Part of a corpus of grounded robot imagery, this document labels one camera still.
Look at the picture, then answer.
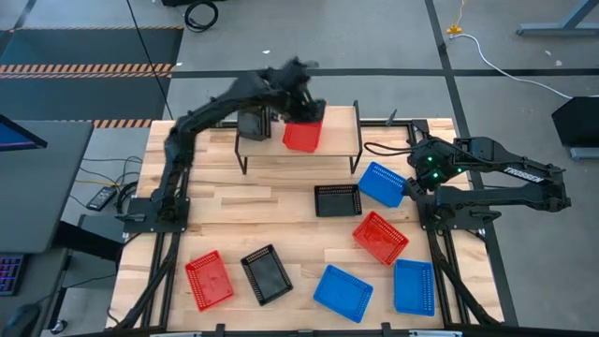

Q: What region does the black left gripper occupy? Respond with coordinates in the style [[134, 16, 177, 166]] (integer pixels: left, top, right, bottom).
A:
[[270, 56, 328, 124]]

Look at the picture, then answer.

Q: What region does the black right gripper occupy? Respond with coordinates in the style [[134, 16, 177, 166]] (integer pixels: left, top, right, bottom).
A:
[[402, 139, 462, 202]]

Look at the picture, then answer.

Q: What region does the red plastic basket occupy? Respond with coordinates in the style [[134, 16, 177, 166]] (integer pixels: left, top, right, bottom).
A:
[[184, 249, 235, 313], [351, 210, 410, 268], [282, 119, 324, 154]]

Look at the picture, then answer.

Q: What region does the blue plastic basket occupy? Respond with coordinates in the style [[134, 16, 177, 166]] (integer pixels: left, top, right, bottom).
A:
[[358, 161, 407, 209], [393, 258, 436, 317], [312, 264, 374, 324]]

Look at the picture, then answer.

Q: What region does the black plastic basket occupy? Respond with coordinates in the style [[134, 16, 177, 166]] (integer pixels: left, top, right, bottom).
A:
[[237, 106, 273, 142], [314, 183, 363, 218], [240, 243, 295, 307]]

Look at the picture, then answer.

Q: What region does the grey metal stand foot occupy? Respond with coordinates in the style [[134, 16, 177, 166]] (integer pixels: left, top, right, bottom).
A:
[[569, 146, 599, 162]]

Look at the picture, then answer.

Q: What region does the black box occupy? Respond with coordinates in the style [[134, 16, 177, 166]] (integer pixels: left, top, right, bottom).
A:
[[550, 95, 599, 149]]

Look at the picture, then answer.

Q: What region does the black power adapter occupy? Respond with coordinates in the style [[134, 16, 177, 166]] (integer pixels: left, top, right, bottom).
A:
[[85, 185, 118, 212]]

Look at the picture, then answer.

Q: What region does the black hazard striped floor mat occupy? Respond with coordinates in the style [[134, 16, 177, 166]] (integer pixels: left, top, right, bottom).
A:
[[0, 25, 185, 130]]

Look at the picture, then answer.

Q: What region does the black computer monitor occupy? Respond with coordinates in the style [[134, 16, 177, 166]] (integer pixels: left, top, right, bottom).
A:
[[0, 113, 49, 153]]

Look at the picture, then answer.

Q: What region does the dark grey low desk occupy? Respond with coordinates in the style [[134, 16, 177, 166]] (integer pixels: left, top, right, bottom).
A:
[[0, 247, 71, 337]]

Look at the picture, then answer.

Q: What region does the backlit computer keyboard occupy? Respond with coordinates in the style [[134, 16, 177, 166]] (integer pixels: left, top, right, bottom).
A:
[[0, 254, 25, 297]]

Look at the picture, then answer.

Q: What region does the black computer mouse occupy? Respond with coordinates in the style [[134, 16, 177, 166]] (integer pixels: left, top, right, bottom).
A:
[[2, 303, 41, 337]]

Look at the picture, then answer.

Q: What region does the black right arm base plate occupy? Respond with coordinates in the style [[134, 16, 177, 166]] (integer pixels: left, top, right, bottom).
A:
[[417, 194, 502, 231]]

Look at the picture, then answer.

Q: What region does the black aluminium table frame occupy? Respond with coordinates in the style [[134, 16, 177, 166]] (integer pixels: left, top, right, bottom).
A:
[[105, 119, 520, 337]]

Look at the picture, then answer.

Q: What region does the white floor cable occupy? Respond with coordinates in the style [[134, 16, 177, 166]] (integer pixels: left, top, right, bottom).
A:
[[451, 32, 575, 100]]

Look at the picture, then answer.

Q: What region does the coiled black cable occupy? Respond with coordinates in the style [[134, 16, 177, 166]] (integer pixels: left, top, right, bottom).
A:
[[183, 0, 220, 34]]

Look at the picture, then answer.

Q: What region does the thin black floor cable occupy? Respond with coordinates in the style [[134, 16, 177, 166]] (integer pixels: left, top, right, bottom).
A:
[[125, 0, 174, 121]]

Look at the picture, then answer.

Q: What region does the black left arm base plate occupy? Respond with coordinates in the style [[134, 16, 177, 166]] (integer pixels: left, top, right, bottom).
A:
[[122, 196, 192, 234]]

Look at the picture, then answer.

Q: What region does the grey metal table leg frame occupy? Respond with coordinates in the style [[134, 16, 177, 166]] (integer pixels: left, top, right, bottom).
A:
[[516, 0, 599, 37]]

